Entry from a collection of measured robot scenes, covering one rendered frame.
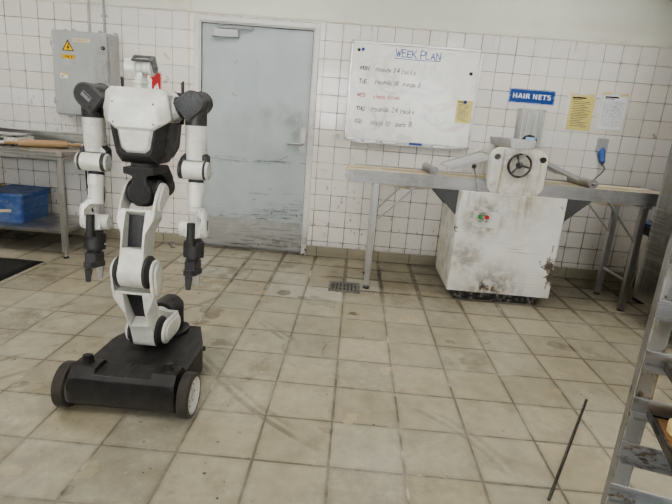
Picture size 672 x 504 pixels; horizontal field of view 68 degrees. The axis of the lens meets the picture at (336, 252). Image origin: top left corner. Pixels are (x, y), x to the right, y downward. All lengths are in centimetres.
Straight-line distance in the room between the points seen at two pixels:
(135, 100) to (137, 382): 115
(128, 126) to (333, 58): 278
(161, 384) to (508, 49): 388
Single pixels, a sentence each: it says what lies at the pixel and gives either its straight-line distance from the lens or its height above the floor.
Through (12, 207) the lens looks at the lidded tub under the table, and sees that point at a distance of 502.
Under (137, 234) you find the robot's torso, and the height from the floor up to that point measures 76.
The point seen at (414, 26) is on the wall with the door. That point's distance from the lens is 474.
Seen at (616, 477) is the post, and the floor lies 72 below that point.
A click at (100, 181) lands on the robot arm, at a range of 239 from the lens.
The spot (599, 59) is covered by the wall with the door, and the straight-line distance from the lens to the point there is 511.
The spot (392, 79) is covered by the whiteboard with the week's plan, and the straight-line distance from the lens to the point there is 466.
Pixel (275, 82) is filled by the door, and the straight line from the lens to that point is 476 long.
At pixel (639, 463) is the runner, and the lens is 109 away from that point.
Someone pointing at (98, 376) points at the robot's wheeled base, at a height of 19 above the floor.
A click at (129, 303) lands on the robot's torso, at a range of 240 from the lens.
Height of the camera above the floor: 132
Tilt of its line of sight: 15 degrees down
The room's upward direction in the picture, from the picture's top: 5 degrees clockwise
